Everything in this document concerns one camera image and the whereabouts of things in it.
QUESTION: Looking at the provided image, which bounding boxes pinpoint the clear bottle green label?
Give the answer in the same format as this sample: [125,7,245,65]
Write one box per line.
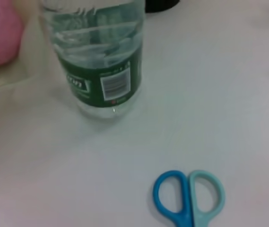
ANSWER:
[41,0,146,119]

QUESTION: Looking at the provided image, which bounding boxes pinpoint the blue teal scissors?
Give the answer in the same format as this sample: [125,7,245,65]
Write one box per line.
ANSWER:
[152,169,226,227]

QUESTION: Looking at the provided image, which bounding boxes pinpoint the black mesh pen holder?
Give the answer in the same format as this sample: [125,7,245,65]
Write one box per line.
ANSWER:
[145,0,180,13]

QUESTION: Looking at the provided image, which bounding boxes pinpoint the pale green glass fruit bowl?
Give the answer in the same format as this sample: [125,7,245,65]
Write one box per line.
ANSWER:
[0,0,78,114]

